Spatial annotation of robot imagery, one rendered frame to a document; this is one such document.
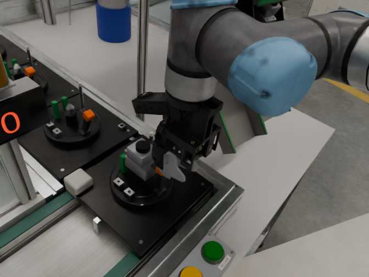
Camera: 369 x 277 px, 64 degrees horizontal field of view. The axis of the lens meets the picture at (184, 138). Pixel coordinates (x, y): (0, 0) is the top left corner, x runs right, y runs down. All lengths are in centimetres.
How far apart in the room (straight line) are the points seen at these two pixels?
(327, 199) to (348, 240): 133
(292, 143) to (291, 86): 79
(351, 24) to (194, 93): 19
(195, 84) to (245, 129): 44
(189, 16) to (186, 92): 10
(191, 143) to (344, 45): 24
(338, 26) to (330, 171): 209
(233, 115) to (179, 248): 37
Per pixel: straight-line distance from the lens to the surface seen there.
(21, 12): 172
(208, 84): 40
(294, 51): 29
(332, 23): 39
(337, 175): 244
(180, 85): 40
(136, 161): 61
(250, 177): 91
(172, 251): 63
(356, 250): 91
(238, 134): 80
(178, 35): 37
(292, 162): 102
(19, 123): 52
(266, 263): 78
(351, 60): 37
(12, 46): 125
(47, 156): 78
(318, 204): 217
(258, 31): 31
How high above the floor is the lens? 152
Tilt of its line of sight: 42 degrees down
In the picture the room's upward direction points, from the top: 9 degrees clockwise
